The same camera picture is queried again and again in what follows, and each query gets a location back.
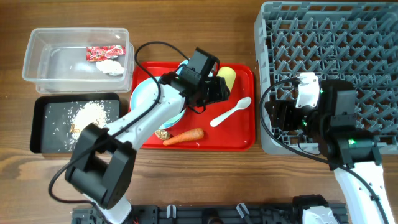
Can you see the white plastic spoon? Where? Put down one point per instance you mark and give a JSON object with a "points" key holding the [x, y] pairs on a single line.
{"points": [[243, 103]]}

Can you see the rice and food scraps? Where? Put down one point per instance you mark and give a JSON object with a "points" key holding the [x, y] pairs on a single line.
{"points": [[63, 122]]}

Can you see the orange carrot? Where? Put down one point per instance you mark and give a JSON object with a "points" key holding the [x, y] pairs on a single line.
{"points": [[191, 135]]}

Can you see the white tissue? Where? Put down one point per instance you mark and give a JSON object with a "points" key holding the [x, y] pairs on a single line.
{"points": [[111, 67]]}

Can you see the yellow cup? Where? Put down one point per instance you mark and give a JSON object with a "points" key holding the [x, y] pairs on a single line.
{"points": [[229, 76]]}

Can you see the red snack wrapper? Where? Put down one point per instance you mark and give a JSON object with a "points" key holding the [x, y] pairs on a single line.
{"points": [[97, 54]]}

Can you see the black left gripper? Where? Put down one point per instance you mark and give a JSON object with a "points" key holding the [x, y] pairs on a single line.
{"points": [[224, 93]]}

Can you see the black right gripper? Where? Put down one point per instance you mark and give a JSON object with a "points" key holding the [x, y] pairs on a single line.
{"points": [[284, 110]]}

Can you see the clear plastic waste bin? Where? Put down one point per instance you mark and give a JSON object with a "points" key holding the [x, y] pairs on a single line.
{"points": [[55, 60]]}

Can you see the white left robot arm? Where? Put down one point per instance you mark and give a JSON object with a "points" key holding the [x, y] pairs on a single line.
{"points": [[103, 160]]}

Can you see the light blue plate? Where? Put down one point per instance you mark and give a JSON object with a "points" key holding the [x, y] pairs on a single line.
{"points": [[139, 95]]}

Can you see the grey dishwasher rack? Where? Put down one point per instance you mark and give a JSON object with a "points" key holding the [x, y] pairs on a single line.
{"points": [[352, 41]]}

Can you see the black waste tray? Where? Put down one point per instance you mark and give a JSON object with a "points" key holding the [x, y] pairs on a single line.
{"points": [[39, 109]]}

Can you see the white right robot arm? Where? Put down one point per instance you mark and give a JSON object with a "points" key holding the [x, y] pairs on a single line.
{"points": [[351, 153]]}

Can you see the light blue bowl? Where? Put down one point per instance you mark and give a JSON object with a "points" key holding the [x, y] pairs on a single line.
{"points": [[185, 62]]}

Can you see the brown food scrap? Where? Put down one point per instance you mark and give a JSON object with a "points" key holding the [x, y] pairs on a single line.
{"points": [[162, 134]]}

